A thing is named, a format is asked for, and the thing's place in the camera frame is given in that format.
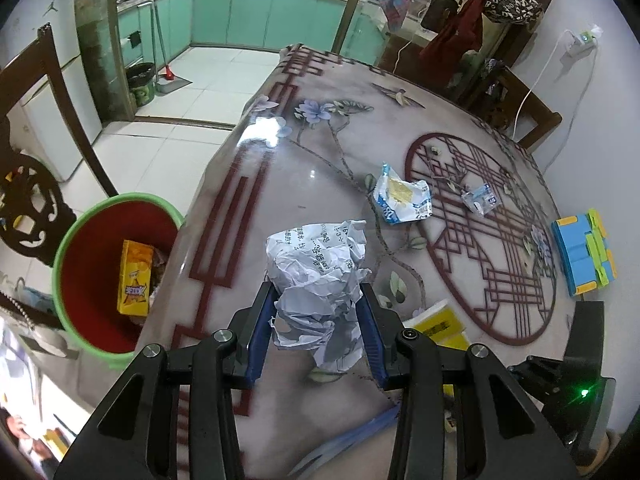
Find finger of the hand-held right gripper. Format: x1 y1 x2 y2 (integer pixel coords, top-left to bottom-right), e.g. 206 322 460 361
507 355 568 401

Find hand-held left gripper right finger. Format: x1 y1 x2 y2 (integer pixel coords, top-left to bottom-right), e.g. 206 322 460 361
359 281 581 480

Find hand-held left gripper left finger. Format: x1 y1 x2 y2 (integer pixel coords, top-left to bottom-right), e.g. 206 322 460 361
54 280 280 480

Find white printed paper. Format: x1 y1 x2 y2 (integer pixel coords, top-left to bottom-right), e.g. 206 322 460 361
265 219 372 373

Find red bucket green rim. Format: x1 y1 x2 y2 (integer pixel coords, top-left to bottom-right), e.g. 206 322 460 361
52 192 186 370

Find white yellow drink carton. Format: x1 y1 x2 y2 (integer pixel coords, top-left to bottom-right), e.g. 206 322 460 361
402 299 469 431

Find blue green toy block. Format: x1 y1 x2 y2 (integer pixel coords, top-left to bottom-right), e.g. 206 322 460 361
551 208 618 297

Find blue plastic strip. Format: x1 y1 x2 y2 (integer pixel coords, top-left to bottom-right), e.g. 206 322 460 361
290 405 401 478

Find crumpled blue white wrapper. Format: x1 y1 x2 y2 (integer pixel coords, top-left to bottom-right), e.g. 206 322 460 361
374 162 433 225

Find small clear printed wrapper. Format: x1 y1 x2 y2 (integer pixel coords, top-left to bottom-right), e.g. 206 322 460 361
460 185 501 217

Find floral printed tablecloth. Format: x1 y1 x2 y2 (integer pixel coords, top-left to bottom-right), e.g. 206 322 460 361
135 42 576 480

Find plain wooden chair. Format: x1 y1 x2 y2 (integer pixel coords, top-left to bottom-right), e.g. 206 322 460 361
465 60 563 151

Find grey dustpan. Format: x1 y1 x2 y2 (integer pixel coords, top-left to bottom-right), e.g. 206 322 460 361
155 77 193 95

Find dark kitchen waste bin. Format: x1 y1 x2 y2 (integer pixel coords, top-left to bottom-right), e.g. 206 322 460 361
125 62 156 108

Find white refrigerator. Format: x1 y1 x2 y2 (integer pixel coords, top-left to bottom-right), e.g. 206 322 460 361
0 0 103 183

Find dark red garment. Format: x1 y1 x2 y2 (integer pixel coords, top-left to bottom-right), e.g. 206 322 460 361
419 0 488 88

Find teal base cabinets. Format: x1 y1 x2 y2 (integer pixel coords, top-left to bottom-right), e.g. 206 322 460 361
117 0 388 66

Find brown handbag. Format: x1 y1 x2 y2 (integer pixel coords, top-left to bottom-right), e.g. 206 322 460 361
420 0 460 31

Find carved wooden chair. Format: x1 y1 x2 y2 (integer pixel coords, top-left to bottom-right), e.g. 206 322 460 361
0 22 118 268

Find white power cable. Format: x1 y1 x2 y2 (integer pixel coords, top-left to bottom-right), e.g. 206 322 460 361
512 30 576 143

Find red-handled mop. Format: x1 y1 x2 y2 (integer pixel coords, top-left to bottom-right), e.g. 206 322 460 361
149 0 177 82

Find white wall power socket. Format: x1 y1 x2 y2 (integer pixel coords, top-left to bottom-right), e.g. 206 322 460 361
567 25 601 56

